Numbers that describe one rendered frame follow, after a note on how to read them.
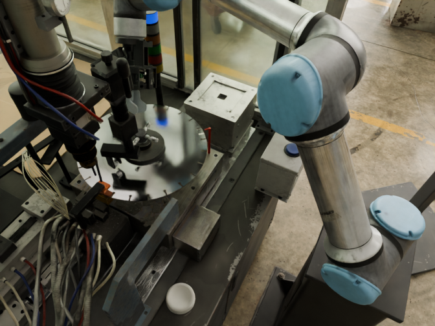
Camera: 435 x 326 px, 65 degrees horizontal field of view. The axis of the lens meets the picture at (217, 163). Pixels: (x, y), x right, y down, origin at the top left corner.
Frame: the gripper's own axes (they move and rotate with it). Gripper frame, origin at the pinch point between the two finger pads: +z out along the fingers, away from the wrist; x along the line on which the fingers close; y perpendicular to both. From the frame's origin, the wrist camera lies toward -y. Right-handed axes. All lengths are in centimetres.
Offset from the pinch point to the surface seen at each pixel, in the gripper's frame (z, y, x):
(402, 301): 38, 74, 15
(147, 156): 7.3, 9.4, -3.5
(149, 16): -25.8, -0.5, 11.0
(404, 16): -54, 64, 307
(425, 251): 73, 94, 113
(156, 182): 11.8, 14.8, -7.0
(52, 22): -21.4, 17.9, -35.3
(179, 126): 1.8, 10.9, 9.0
